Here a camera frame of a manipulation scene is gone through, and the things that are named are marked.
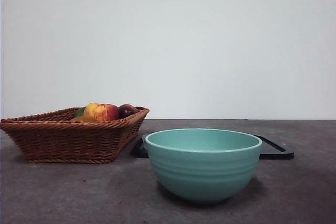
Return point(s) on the green fruit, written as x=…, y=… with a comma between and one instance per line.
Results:
x=79, y=112

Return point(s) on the black rectangular tray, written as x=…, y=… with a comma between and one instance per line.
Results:
x=273, y=153

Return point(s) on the teal ribbed bowl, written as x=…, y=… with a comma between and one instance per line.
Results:
x=204, y=171

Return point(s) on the brown kiwi fruit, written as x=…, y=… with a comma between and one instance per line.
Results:
x=81, y=119

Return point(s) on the red yellow apple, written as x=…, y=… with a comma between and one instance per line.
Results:
x=102, y=112

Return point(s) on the dark red plum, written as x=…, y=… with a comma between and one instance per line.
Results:
x=127, y=111

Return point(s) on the brown wicker basket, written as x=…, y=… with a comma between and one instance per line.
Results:
x=73, y=142

